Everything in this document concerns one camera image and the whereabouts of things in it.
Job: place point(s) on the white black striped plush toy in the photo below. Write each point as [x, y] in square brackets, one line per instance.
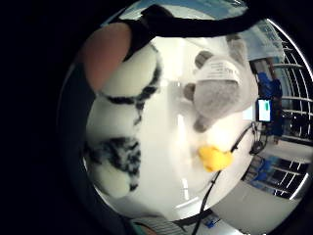
[117, 117]

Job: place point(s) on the gray plush toy white label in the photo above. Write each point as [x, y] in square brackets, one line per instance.
[218, 94]

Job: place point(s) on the small monitor screen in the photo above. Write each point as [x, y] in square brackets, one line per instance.
[264, 110]

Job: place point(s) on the yellow rubber duck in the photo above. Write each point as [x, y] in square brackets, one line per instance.
[215, 158]

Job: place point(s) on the small blue object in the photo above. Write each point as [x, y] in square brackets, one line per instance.
[210, 224]

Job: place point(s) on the white window frame grid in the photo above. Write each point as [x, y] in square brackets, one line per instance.
[295, 81]

